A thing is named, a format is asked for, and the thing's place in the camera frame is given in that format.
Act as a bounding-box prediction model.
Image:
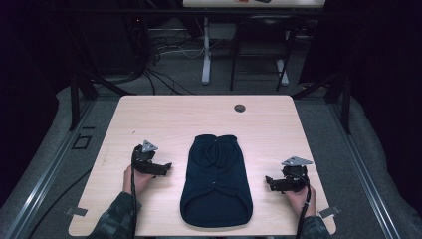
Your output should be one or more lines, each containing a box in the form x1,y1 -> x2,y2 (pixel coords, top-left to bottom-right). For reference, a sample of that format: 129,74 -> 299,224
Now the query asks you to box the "black metal frame strut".
68,64 -> 137,132
291,70 -> 353,135

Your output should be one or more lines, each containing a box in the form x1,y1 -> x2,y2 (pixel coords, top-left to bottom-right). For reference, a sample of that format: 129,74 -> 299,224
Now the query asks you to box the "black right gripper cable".
295,170 -> 313,239

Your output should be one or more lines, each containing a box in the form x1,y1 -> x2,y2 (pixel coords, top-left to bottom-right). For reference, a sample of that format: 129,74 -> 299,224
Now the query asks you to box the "black chair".
229,14 -> 301,93

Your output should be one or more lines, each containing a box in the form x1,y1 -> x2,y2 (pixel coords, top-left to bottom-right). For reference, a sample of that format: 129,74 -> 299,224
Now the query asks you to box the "grey tape strip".
65,206 -> 89,218
318,205 -> 342,219

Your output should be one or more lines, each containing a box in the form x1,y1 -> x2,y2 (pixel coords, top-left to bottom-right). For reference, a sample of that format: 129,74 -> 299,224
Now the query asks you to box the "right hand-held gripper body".
280,155 -> 315,193

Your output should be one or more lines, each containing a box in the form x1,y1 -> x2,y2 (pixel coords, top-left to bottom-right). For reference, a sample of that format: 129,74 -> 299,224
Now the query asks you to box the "bundle of floor cables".
141,31 -> 207,97

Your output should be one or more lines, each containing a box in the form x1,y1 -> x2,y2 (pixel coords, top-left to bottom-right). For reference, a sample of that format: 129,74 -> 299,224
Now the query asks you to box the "dark navy sleeveless garment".
179,133 -> 254,229

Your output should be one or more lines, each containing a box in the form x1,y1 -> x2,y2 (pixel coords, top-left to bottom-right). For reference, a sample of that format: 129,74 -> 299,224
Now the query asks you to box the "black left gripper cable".
129,144 -> 139,239

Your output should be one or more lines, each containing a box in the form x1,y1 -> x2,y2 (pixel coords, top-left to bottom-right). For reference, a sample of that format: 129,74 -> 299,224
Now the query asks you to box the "white desk leg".
276,59 -> 290,87
201,17 -> 213,86

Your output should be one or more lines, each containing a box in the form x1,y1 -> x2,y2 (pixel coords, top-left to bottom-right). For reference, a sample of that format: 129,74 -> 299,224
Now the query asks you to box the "aluminium floor rail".
327,102 -> 403,239
0,99 -> 98,239

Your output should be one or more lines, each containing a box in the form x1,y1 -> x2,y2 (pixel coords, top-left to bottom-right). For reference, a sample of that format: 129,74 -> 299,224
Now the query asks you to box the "person's left hand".
122,164 -> 156,197

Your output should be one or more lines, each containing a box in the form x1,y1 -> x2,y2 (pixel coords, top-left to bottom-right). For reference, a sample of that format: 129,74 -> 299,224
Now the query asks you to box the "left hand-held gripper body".
131,139 -> 159,175

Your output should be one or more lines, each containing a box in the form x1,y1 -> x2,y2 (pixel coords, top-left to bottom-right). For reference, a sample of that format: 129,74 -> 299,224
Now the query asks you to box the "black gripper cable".
129,144 -> 139,239
295,170 -> 313,239

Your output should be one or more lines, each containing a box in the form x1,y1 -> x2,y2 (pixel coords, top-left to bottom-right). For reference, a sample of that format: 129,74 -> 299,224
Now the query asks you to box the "black floor cable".
25,168 -> 93,239

